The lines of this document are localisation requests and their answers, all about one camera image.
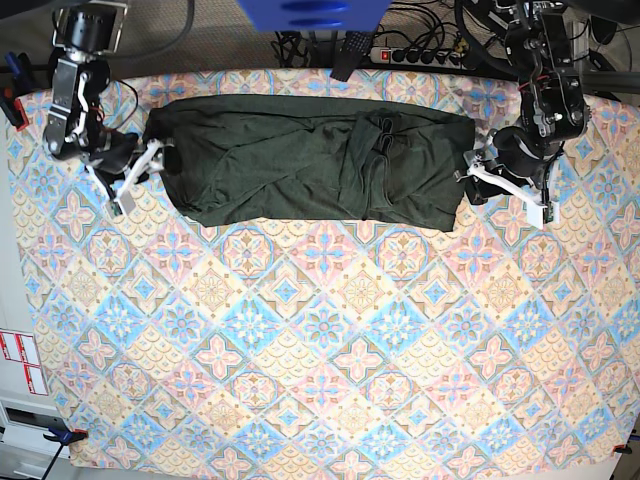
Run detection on blue clamp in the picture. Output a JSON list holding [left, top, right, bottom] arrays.
[[43, 428, 88, 446], [1, 52, 31, 132]]

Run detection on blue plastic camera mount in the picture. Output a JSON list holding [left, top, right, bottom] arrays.
[[238, 0, 391, 32]]

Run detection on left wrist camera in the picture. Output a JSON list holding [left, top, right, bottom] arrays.
[[525, 201, 560, 229]]

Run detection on black remote control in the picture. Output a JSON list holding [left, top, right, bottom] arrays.
[[330, 31, 374, 82]]

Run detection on orange clamp lower right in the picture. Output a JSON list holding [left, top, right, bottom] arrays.
[[613, 445, 633, 455]]

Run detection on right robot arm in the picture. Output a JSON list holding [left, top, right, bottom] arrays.
[[43, 1, 173, 216]]

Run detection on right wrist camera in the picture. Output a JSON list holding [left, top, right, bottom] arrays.
[[105, 193, 136, 219]]

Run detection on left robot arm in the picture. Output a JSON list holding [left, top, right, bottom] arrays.
[[454, 1, 590, 211]]

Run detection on blue clamp upper left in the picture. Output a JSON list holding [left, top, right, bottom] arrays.
[[1, 52, 31, 132]]

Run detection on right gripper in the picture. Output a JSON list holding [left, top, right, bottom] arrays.
[[85, 132, 173, 203]]

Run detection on red white label stickers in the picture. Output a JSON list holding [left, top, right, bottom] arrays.
[[1, 330, 48, 396]]

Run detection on white power strip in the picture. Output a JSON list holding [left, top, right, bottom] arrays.
[[369, 47, 463, 69]]

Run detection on blue clamp lower left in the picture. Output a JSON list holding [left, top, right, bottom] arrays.
[[43, 428, 88, 446]]

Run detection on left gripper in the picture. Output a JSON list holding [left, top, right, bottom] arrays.
[[453, 127, 561, 208]]

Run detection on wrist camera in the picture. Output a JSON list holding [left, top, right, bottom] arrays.
[[525, 201, 560, 229], [105, 193, 136, 219]]

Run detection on colourful patterned tablecloth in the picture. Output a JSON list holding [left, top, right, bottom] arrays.
[[1, 92, 639, 479]]

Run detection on dark green long-sleeve shirt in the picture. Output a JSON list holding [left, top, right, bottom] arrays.
[[144, 94, 475, 232]]

